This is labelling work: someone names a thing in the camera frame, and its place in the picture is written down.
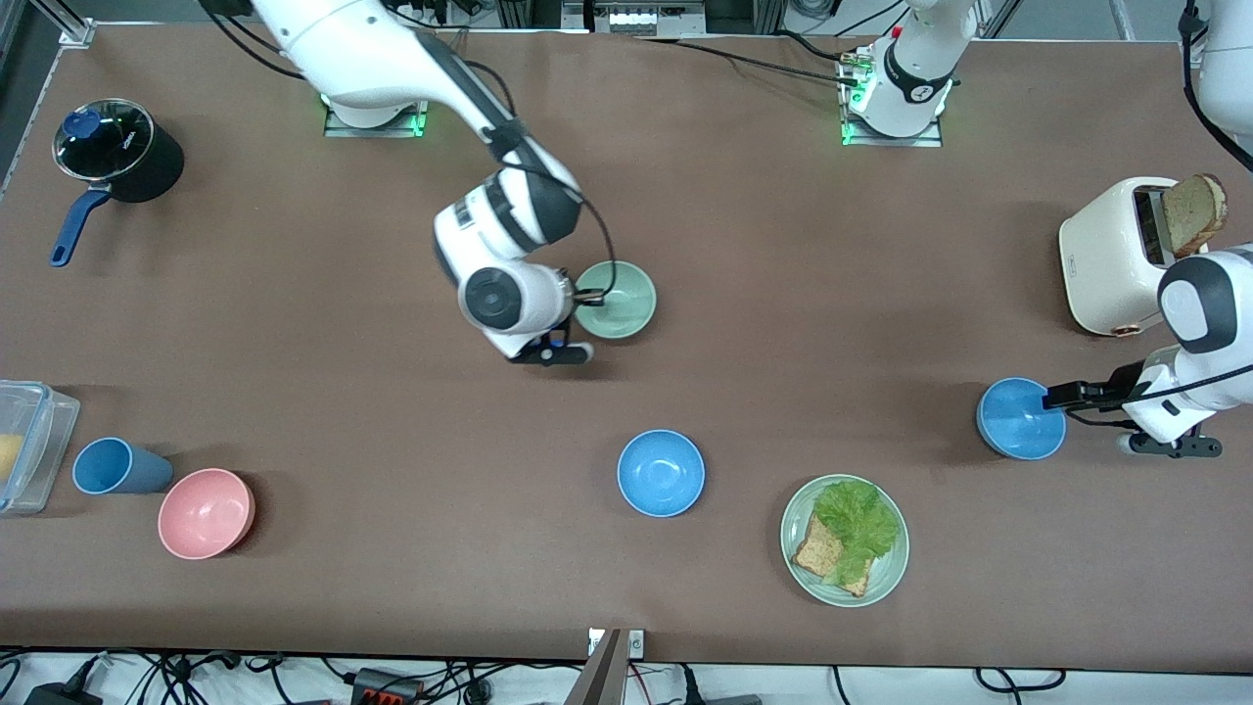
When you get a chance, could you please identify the light green bowl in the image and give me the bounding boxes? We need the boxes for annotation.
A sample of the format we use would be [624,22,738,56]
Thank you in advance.
[574,260,658,342]

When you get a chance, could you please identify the speckled blue bowl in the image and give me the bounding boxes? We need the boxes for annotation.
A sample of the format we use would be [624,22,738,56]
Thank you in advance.
[976,377,1068,462]

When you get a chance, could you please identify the plain blue bowl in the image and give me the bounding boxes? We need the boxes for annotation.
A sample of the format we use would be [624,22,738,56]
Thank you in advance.
[617,429,706,518]

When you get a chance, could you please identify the pink bowl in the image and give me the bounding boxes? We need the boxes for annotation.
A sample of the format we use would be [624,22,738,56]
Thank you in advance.
[158,468,256,561]

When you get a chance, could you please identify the cream white toaster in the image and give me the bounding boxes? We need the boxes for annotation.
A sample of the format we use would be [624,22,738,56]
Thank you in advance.
[1058,176,1193,338]

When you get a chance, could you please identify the toasted bread slice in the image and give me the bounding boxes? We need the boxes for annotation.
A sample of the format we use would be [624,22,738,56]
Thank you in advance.
[1161,173,1230,259]

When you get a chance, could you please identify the light green plate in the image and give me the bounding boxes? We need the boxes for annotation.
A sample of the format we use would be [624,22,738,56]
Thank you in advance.
[779,474,910,608]

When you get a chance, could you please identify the green lettuce leaf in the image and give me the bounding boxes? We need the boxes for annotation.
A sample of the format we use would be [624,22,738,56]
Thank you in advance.
[814,479,902,587]

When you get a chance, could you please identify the white outlet strip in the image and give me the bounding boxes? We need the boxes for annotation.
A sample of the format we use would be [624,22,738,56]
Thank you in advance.
[562,0,708,36]

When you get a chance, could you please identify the brown bread slice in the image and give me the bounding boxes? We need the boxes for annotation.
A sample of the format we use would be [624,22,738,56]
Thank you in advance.
[791,513,872,598]

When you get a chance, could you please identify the black orange power strip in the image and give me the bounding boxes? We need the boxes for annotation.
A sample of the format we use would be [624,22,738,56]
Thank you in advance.
[350,668,424,705]

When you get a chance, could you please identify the blue cup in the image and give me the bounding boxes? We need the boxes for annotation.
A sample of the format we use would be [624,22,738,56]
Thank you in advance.
[72,437,175,496]

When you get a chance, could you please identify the glass lid blue knob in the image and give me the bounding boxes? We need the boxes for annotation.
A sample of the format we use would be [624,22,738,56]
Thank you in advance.
[53,98,157,183]

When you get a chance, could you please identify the clear plastic container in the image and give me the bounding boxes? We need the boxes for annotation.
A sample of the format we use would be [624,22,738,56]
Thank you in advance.
[0,380,81,516]

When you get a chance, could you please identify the black power adapter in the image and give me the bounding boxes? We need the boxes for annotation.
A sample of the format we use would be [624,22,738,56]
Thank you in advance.
[23,683,105,705]

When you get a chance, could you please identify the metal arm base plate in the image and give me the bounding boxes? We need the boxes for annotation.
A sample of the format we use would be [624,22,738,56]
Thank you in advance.
[839,47,947,149]
[323,90,432,139]

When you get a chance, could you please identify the black table cable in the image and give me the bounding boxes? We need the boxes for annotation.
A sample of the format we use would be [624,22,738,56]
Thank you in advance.
[634,35,864,89]

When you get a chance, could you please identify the brown camera stand post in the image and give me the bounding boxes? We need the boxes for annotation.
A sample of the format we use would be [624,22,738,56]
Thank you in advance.
[563,629,627,705]

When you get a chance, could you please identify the black pot blue handle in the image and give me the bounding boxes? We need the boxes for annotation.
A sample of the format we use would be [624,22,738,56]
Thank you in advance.
[49,98,186,268]

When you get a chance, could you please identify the aluminium frame profile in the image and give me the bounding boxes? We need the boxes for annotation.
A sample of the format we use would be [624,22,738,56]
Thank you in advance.
[37,0,96,48]

